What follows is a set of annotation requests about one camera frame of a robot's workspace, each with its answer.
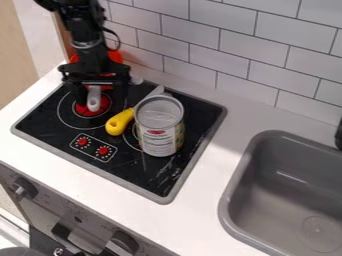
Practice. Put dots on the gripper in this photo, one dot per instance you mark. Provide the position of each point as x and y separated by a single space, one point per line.
93 68

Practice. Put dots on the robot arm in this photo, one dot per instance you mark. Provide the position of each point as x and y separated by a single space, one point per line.
82 20

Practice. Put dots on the silver toy can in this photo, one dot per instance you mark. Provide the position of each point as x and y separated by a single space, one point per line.
160 130

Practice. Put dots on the toy stove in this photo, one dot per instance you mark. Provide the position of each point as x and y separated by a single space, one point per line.
147 168

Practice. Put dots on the toy sink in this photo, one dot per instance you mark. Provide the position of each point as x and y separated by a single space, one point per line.
289 196

